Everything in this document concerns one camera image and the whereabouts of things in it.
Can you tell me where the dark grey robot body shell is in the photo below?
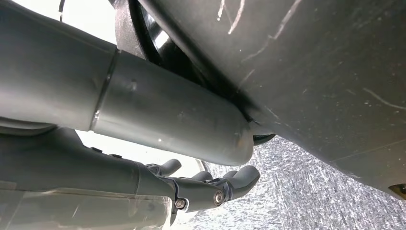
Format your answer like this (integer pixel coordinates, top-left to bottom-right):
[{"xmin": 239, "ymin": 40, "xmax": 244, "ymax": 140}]
[{"xmin": 108, "ymin": 0, "xmax": 406, "ymax": 201}]

